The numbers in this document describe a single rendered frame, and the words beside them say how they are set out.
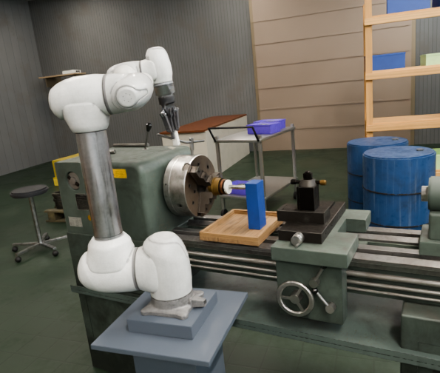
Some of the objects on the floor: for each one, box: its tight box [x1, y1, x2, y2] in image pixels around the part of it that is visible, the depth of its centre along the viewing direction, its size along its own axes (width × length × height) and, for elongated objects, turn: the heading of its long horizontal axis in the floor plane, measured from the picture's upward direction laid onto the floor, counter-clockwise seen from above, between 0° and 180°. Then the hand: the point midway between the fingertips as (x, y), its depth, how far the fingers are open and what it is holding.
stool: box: [10, 184, 67, 263], centre depth 444 cm, size 62×65×69 cm
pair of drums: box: [347, 136, 436, 230], centre depth 392 cm, size 73×119×88 cm, turn 3°
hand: (174, 138), depth 197 cm, fingers closed
